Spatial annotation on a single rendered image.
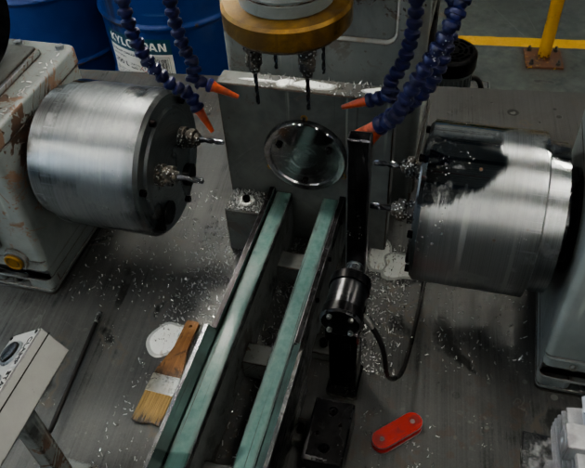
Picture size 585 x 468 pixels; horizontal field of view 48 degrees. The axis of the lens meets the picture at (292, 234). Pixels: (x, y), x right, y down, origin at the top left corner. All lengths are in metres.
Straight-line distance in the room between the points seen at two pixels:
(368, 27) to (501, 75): 2.19
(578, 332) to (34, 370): 0.74
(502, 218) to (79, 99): 0.67
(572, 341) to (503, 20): 2.84
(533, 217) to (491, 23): 2.84
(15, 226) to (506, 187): 0.80
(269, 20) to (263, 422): 0.54
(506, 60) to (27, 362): 2.89
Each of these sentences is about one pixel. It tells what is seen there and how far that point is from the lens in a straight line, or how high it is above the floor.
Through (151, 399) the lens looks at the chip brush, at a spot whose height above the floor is 0.81.
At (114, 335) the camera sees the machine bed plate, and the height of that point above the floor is 0.80.
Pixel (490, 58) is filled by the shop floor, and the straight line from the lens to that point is 3.44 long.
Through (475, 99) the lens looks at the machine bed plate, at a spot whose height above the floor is 0.80.
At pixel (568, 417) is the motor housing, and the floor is 1.05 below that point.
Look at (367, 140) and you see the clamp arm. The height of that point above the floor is 1.25.
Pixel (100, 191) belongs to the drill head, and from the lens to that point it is 1.08.
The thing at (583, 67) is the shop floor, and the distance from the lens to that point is 3.47.
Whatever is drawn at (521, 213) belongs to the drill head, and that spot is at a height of 1.13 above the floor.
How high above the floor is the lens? 1.75
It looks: 46 degrees down
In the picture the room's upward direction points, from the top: 4 degrees counter-clockwise
